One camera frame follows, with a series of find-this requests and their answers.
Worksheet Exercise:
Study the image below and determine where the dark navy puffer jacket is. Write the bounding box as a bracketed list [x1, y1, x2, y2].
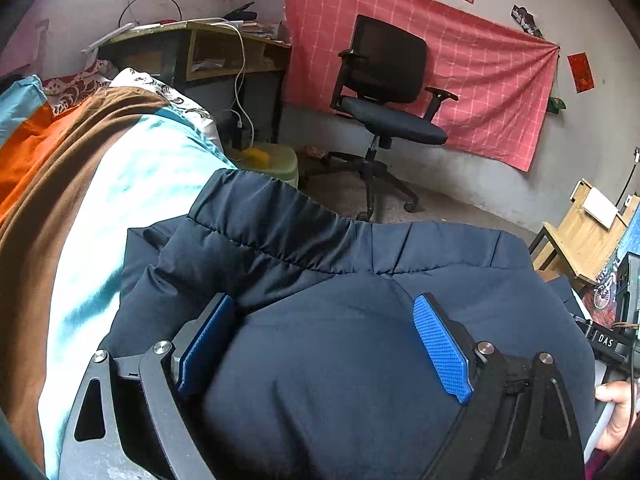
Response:
[102, 169, 594, 479]

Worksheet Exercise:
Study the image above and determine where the light wooden chair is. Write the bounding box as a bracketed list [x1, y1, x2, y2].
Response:
[528, 179, 639, 289]

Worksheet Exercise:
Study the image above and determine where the person's right hand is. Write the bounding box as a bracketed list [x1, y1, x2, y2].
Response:
[594, 382, 637, 455]

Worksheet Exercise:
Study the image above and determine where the black office chair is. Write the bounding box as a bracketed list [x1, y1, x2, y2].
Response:
[310, 14, 459, 221]

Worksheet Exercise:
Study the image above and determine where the patterned pillow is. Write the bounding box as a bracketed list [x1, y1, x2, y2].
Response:
[41, 58, 224, 146]

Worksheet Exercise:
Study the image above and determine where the green plastic bin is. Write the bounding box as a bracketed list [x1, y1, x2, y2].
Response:
[224, 142, 299, 188]

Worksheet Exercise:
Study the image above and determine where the red paper wall sign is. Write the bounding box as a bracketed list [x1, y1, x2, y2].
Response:
[567, 52, 594, 93]

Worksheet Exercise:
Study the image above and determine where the colourful striped bedspread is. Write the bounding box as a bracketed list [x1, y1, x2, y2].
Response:
[1, 87, 236, 479]

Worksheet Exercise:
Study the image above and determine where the white charging cable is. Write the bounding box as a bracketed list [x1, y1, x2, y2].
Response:
[196, 16, 256, 151]

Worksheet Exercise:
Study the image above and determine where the red checkered wall cloth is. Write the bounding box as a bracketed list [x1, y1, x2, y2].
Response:
[284, 0, 559, 171]

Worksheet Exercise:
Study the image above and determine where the blue patterned curtain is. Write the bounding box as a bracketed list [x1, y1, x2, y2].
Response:
[584, 210, 639, 327]

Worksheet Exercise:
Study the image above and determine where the wooden desk with shelf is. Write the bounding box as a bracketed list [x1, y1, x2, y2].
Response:
[98, 21, 291, 143]

